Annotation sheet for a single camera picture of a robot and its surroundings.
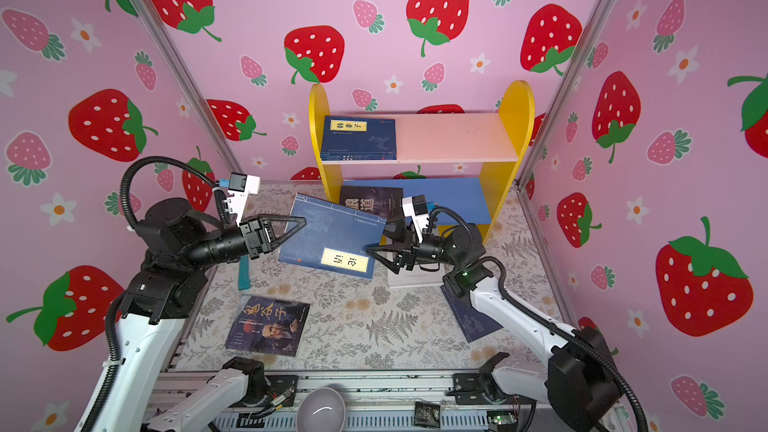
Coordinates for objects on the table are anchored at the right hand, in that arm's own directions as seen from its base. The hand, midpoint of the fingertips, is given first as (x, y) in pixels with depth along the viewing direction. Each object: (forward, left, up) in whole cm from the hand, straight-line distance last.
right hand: (370, 240), depth 61 cm
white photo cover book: (+10, -10, -32) cm, 35 cm away
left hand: (-4, +11, +8) cm, 14 cm away
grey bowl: (-27, +10, -34) cm, 45 cm away
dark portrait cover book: (-9, +31, -34) cm, 47 cm away
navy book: (-1, -27, -36) cm, 45 cm away
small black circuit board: (-25, -15, -34) cm, 45 cm away
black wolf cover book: (+29, +3, -20) cm, 36 cm away
